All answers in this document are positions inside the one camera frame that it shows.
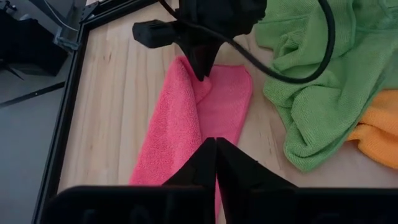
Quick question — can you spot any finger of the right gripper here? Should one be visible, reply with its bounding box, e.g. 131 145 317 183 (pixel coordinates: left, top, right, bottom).
201 42 224 82
132 20 203 82

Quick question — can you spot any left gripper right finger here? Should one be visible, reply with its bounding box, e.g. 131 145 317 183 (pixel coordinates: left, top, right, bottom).
216 138 398 224

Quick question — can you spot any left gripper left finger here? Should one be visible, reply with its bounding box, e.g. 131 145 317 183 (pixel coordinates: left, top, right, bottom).
40 138 217 224

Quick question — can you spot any pink microfiber towel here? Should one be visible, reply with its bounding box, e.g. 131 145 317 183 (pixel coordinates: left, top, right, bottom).
129 55 253 218

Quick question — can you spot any green microfiber towel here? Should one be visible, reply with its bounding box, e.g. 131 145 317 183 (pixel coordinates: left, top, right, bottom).
254 0 398 172

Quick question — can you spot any orange microfiber towel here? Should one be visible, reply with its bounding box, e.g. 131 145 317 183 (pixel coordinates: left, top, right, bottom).
346 89 398 170

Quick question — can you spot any black cabinet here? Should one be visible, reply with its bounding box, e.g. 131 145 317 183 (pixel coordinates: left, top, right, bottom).
0 9 68 77

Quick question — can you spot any grey desk frame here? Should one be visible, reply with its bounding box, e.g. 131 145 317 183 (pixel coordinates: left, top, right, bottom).
29 0 88 52

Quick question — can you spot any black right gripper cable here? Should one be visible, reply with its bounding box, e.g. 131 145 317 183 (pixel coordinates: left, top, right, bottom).
158 0 336 85

